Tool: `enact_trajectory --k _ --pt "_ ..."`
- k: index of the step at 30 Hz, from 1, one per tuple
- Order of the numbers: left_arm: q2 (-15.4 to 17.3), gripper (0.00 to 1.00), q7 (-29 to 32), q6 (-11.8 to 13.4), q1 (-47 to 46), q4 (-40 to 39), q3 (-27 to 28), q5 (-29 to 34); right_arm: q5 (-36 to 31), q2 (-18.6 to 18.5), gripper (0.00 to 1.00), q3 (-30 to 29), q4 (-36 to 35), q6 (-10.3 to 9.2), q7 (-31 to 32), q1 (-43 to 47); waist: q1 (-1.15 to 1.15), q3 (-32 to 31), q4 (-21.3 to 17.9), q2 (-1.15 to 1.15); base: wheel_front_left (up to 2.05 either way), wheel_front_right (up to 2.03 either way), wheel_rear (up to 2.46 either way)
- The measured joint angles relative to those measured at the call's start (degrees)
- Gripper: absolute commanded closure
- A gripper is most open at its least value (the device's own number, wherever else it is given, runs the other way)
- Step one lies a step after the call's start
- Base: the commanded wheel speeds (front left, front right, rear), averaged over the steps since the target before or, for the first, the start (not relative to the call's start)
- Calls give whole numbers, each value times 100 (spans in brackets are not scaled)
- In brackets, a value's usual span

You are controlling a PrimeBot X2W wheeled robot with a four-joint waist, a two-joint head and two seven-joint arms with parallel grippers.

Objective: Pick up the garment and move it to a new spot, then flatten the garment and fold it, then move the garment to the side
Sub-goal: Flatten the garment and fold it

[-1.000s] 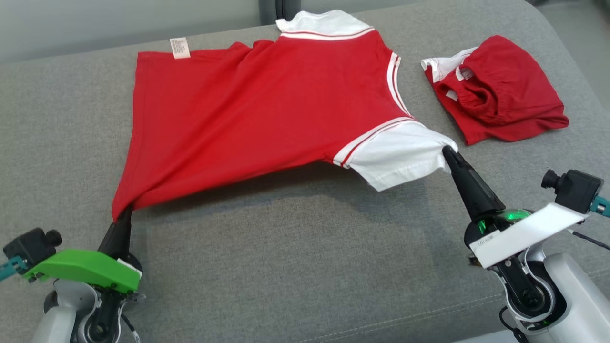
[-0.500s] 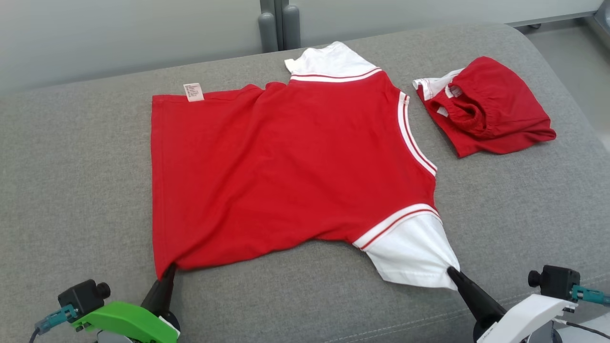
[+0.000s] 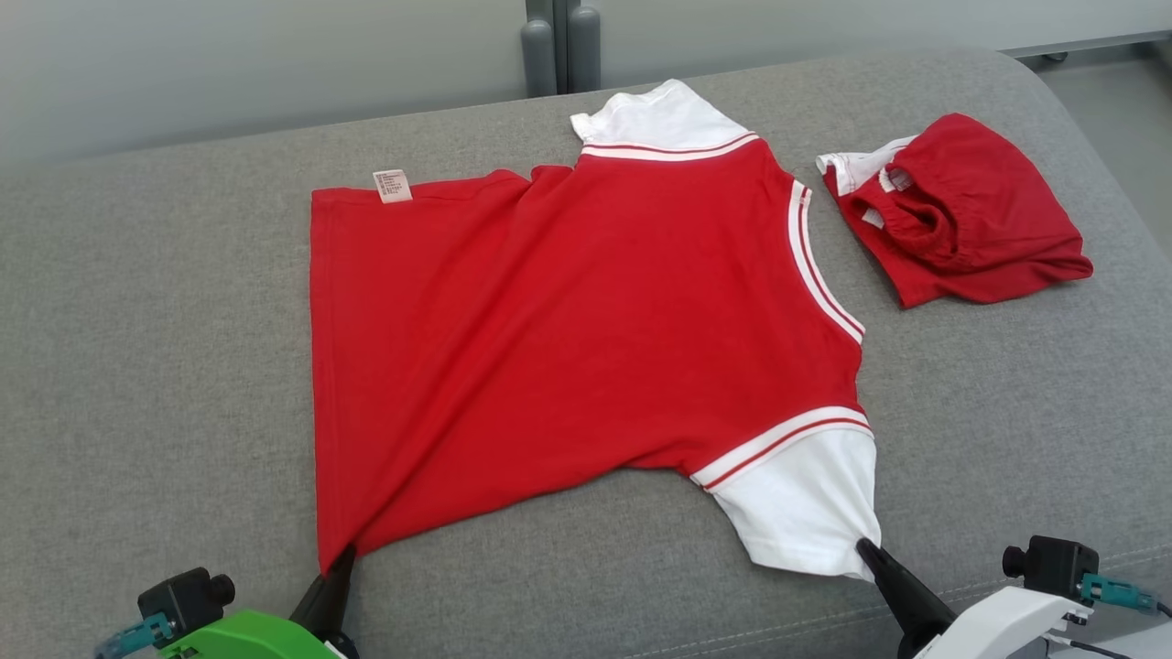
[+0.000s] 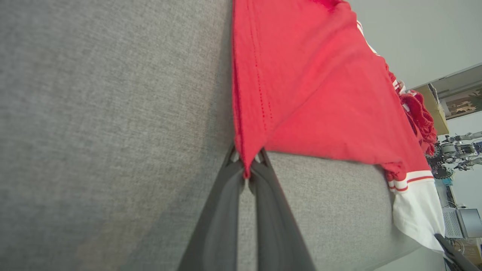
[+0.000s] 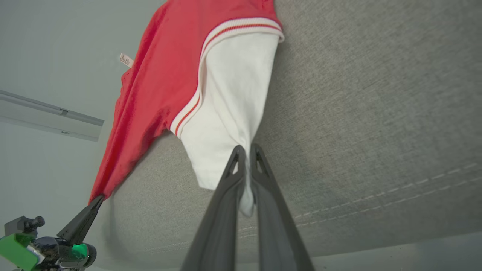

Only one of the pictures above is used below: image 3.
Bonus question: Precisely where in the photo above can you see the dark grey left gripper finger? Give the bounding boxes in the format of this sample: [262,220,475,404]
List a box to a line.
[320,546,359,633]
[289,546,350,633]

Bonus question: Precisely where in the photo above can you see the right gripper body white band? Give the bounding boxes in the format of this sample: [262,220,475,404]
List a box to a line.
[914,586,1095,659]

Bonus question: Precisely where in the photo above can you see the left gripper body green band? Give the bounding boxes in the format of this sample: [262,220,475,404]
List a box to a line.
[160,609,360,659]

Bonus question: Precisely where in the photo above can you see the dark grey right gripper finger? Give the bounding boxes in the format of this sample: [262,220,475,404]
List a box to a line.
[856,541,931,657]
[864,539,959,638]

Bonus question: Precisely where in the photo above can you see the red shirt with white sleeves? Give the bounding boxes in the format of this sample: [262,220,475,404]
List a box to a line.
[309,79,883,582]

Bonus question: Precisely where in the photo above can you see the red shorts with white trim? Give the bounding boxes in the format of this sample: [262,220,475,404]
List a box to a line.
[817,113,1094,309]

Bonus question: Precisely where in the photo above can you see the teal left camera connector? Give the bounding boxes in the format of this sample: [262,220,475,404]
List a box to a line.
[94,613,175,659]

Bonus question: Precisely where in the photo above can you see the teal camera connector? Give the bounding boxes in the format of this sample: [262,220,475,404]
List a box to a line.
[94,613,175,659]
[1080,574,1157,612]

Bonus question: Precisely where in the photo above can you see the teal right camera connector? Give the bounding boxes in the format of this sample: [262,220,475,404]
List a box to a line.
[1080,574,1157,612]

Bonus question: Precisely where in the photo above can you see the grey partition post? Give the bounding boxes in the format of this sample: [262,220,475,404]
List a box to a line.
[557,0,602,93]
[520,0,559,98]

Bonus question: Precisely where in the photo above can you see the grey partition base rail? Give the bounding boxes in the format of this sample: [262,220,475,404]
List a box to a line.
[1000,30,1172,58]

